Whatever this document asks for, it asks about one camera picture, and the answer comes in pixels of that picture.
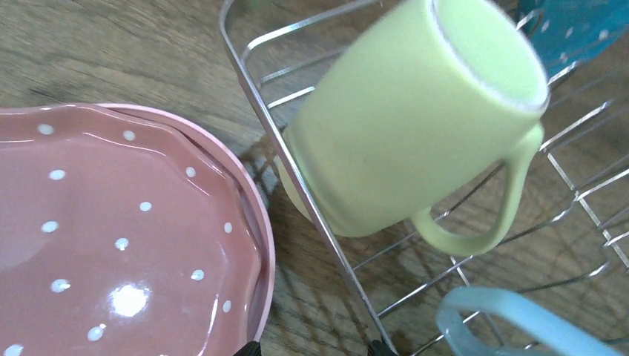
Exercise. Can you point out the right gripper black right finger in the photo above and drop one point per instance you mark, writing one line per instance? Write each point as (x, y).
(379, 348)

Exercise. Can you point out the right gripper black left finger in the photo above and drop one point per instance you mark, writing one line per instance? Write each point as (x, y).
(252, 348)

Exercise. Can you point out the pink polka dot plate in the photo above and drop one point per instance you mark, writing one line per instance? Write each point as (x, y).
(119, 236)

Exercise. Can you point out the light blue mug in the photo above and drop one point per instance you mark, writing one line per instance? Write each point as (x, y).
(558, 335)

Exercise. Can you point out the light green mug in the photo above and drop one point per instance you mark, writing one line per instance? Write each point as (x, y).
(432, 94)

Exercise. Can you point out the blue polka dot plate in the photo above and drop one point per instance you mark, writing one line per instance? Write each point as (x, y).
(566, 33)

